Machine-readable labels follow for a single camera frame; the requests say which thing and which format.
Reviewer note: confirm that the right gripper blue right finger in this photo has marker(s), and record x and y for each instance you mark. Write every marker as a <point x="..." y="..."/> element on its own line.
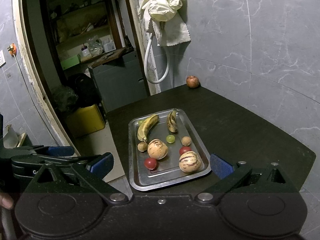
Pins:
<point x="230" y="176"/>

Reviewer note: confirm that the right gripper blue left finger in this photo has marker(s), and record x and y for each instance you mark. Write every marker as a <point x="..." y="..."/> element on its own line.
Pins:
<point x="91" y="173"/>

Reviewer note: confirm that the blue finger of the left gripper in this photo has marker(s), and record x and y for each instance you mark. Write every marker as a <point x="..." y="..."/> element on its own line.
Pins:
<point x="61" y="150"/>

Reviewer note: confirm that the striped pepino melon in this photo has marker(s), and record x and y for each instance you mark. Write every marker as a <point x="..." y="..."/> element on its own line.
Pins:
<point x="189" y="162"/>
<point x="157" y="149"/>

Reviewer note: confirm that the red cherry tomato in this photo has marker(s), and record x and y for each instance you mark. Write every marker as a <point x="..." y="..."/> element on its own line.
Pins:
<point x="150" y="163"/>
<point x="184" y="149"/>

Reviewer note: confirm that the small brown longan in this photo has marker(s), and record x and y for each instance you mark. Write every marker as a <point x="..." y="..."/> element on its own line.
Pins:
<point x="142" y="146"/>
<point x="186" y="141"/>

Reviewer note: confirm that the yellow banana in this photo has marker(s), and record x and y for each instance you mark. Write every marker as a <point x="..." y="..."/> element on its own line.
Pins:
<point x="144" y="128"/>

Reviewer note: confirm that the spotted brown ripe banana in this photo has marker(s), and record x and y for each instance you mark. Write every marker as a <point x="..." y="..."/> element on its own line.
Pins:
<point x="171" y="122"/>

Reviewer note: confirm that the person left hand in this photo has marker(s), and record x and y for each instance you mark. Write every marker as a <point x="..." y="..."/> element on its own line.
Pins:
<point x="6" y="201"/>

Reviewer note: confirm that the yellow jerrycan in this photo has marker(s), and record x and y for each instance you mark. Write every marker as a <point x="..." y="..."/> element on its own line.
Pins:
<point x="87" y="120"/>

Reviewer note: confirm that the black table mat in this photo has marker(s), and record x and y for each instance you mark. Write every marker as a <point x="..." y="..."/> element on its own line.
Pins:
<point x="226" y="128"/>

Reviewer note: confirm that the green box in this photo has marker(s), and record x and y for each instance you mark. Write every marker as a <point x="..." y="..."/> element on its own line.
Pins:
<point x="70" y="62"/>

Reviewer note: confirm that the grey cabinet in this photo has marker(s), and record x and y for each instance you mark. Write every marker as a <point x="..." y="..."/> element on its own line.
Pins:
<point x="120" y="81"/>

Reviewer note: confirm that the red apple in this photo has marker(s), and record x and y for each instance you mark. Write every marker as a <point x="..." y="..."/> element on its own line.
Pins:
<point x="192" y="81"/>

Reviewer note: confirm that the grey hanging cloth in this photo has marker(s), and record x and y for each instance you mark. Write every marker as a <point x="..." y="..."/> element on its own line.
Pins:
<point x="170" y="33"/>

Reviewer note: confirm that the cream plastic bag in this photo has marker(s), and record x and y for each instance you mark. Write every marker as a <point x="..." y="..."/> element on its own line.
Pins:
<point x="160" y="10"/>

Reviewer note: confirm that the orange wall plug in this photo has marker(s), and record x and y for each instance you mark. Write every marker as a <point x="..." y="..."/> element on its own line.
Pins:
<point x="12" y="49"/>

